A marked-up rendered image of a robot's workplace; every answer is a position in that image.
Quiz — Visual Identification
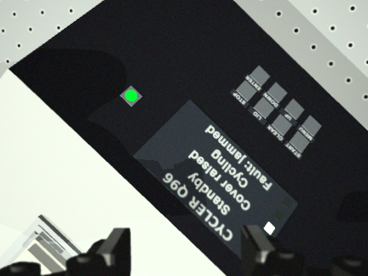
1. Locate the grey perforated base plate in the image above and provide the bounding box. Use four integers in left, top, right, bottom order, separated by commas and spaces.
0, 0, 368, 130

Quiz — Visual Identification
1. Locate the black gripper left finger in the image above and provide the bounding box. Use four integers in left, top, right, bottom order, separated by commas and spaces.
0, 227, 132, 276

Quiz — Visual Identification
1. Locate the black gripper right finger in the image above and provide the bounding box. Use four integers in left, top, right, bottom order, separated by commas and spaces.
241, 225, 368, 276

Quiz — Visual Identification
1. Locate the white multi-well plate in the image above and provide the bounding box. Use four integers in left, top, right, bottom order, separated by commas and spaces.
13, 235, 66, 274

